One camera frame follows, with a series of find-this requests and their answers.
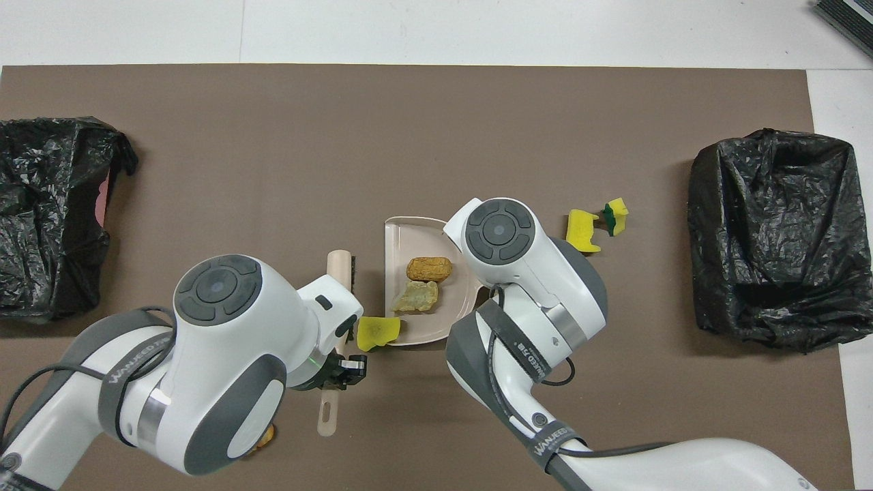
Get notched yellow sponge piece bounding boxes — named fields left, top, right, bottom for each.
left=565, top=209, right=602, bottom=254

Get beige hand brush black bristles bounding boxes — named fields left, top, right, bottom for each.
left=316, top=250, right=358, bottom=438

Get black-bagged bin with pink patch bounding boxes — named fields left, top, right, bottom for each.
left=0, top=116, right=139, bottom=325

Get orange striped croissant piece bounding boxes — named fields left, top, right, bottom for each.
left=249, top=423, right=277, bottom=456

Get beige plastic dustpan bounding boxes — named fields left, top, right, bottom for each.
left=384, top=216, right=493, bottom=347

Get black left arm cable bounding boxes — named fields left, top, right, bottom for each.
left=0, top=306, right=178, bottom=437

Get plain yellow sponge piece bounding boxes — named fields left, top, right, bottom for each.
left=356, top=316, right=403, bottom=353

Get grey ribbed object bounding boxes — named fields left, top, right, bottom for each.
left=810, top=0, right=873, bottom=59

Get brown paper table mat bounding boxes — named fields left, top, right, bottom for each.
left=0, top=64, right=857, bottom=491

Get golden brown bread roll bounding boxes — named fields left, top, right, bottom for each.
left=406, top=256, right=454, bottom=283

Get small yellow green sponge piece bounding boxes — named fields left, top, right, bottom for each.
left=602, top=197, right=630, bottom=237

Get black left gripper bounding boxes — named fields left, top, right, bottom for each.
left=293, top=353, right=370, bottom=393

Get pale ridged foam chunk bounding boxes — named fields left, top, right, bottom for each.
left=391, top=280, right=440, bottom=314

